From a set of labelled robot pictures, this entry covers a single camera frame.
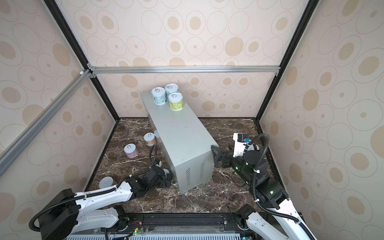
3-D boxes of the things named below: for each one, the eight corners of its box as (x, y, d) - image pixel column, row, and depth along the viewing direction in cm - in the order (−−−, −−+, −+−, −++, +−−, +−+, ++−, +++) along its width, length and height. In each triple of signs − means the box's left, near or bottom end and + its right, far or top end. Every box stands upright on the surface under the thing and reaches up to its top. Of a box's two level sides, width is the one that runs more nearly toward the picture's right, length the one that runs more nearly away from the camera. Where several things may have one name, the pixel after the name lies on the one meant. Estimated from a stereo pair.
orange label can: (144, 146, 105) (142, 141, 101) (146, 137, 110) (144, 132, 106) (155, 146, 105) (153, 141, 101) (157, 137, 110) (155, 132, 106)
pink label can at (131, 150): (125, 158, 99) (121, 153, 95) (128, 148, 104) (125, 143, 100) (136, 158, 99) (133, 153, 95) (139, 148, 104) (136, 143, 100)
